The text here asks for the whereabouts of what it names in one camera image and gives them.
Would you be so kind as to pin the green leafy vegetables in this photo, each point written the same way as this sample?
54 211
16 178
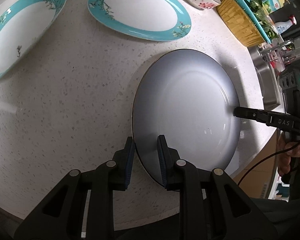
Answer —
256 12

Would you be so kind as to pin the stainless steel sink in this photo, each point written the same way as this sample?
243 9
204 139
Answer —
268 63

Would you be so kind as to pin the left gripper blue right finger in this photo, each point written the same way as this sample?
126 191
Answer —
165 160

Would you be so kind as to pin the grey rimmed white plate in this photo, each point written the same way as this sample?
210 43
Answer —
187 97

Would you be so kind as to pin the yellow basin with teal colander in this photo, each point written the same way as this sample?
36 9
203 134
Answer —
233 15

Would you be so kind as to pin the yellow detergent bottle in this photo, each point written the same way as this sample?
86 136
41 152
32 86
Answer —
274 5

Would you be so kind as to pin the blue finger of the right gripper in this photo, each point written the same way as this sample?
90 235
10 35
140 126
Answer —
257 115

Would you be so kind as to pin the teal floral deep plate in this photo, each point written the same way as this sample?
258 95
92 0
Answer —
21 27

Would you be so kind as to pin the white spray bottle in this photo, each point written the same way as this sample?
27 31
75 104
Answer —
284 26

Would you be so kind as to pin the person's right hand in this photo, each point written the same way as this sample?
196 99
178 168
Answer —
284 159

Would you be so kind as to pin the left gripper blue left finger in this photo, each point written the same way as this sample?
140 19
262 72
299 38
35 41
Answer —
129 158

